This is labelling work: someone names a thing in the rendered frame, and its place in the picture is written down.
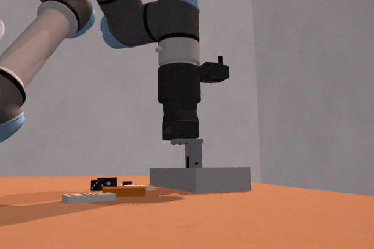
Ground grey three-compartment bin rack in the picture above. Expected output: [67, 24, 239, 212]
[150, 167, 251, 193]

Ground black 9v battery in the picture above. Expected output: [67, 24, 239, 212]
[97, 177, 117, 187]

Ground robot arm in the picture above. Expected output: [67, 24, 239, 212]
[0, 0, 200, 143]

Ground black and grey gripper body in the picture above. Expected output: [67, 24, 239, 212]
[156, 37, 229, 140]

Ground black die with white pips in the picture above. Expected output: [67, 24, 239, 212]
[90, 180, 105, 191]

